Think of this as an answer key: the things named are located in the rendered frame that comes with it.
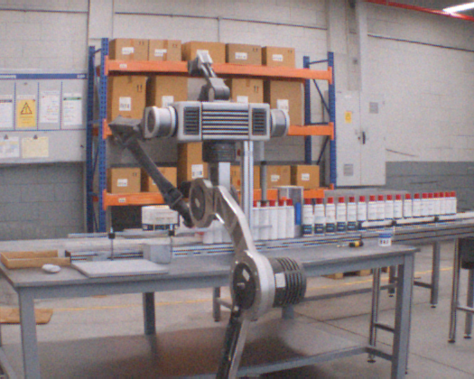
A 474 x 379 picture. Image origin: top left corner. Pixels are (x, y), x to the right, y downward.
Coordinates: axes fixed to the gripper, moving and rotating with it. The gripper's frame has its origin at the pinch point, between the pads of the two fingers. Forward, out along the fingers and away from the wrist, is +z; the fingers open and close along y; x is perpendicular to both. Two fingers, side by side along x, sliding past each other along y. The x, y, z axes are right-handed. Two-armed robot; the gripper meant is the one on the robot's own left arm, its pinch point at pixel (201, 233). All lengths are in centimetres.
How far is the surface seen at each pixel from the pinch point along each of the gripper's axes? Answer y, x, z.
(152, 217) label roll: 44.7, 4.3, -8.6
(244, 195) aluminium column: -16.2, -23.4, -5.5
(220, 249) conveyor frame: -5.4, -1.1, 11.0
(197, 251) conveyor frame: -5.4, 8.7, 3.2
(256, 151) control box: -17.2, -41.4, -17.8
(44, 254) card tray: 13, 67, -43
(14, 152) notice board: 427, -6, -48
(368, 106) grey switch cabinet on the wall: 390, -386, 183
